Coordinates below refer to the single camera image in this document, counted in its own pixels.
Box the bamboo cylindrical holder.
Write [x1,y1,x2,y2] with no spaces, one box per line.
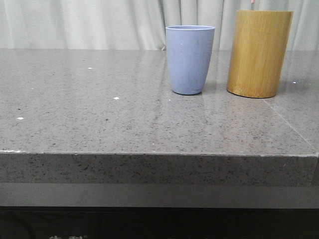
[227,10,293,98]

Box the white pleated curtain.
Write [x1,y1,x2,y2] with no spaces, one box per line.
[0,0,319,51]

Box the blue plastic cup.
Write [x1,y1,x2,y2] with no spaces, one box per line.
[166,25,215,95]

